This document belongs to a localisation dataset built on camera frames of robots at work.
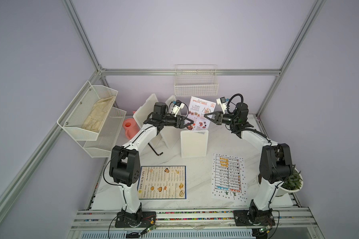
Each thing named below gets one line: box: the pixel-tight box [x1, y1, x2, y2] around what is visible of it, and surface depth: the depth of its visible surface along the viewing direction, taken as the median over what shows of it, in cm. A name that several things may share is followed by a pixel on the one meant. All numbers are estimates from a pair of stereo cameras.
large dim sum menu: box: [138, 165, 187, 200], surface depth 88 cm
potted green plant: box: [275, 163, 304, 197], surface depth 72 cm
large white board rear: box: [132, 93, 159, 129], surface depth 86 cm
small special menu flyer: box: [186, 96, 218, 131], surface depth 82 cm
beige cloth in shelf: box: [81, 96, 116, 133], surface depth 81 cm
